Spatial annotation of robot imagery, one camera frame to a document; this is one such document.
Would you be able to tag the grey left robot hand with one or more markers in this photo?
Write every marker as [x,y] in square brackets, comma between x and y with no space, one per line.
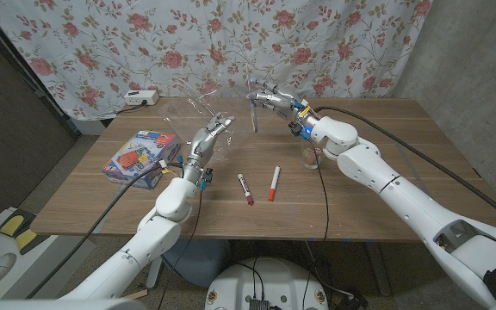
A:
[200,146]

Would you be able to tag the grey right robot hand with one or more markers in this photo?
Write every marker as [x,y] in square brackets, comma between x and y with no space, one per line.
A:
[282,105]

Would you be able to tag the clear plastic bag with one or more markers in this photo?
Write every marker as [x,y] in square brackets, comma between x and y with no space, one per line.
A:
[187,120]

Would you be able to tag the grey and orange scissors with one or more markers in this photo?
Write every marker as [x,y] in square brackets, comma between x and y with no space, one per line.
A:
[254,120]

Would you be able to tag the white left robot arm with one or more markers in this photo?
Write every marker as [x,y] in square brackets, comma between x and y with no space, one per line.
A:
[175,202]

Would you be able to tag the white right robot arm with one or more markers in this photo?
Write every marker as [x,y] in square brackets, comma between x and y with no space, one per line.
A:
[381,176]

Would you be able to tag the colourful printed package box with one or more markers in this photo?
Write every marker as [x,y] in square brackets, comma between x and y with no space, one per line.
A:
[138,157]

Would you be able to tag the white marker dark red cap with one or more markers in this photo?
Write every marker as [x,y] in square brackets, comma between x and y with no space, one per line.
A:
[245,188]

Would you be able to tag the clear drinking glass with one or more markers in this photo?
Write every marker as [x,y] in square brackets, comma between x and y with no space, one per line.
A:
[310,160]

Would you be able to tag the white power strip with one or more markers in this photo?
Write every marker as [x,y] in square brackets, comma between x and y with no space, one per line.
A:
[140,98]

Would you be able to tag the white marker orange cap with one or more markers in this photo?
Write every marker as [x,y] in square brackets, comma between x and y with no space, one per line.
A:
[274,183]

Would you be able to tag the floral print curtain backdrop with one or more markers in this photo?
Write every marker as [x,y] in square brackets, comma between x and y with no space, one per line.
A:
[231,43]

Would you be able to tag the clear tape strip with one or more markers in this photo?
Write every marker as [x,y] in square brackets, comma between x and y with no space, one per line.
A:
[99,228]

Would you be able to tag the grey table leg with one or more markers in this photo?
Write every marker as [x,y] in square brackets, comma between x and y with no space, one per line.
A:
[154,275]
[377,267]

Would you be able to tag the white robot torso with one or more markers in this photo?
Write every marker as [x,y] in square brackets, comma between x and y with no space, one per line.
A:
[269,280]

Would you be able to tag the light wooden strip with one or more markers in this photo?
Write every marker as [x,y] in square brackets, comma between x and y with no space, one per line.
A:
[136,295]

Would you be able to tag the yellow and black floor object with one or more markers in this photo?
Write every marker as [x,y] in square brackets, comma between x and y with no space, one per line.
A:
[13,224]

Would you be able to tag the black plug on floor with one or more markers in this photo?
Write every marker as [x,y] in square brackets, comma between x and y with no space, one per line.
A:
[353,301]

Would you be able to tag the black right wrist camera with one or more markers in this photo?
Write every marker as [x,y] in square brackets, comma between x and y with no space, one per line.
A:
[299,129]

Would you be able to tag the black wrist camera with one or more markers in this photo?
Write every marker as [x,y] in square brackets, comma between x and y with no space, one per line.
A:
[299,129]
[207,176]

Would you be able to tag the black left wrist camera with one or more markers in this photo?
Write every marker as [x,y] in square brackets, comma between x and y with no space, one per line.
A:
[207,176]

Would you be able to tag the dark perforated wall panel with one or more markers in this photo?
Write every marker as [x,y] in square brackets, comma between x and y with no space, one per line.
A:
[7,129]

